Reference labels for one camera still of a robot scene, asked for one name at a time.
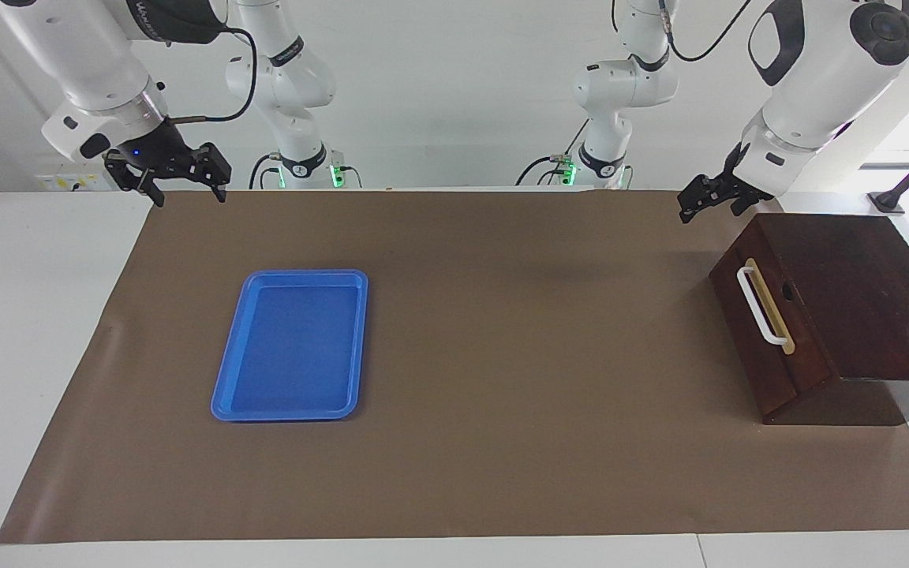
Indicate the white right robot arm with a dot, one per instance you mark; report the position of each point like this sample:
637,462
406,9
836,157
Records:
91,55

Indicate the dark brown wooden cabinet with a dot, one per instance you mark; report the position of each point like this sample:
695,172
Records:
873,300

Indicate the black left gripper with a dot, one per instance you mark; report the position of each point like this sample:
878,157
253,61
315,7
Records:
735,180

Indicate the brown paper table mat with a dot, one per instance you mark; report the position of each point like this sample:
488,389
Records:
502,394

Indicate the white wall socket strip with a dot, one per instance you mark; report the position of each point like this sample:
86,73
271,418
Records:
68,182

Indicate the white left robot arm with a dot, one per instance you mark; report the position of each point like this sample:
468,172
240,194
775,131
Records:
825,71

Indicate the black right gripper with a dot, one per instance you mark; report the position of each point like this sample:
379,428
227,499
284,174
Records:
158,151

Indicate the blue plastic tray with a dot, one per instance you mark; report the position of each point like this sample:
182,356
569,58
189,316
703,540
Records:
293,347

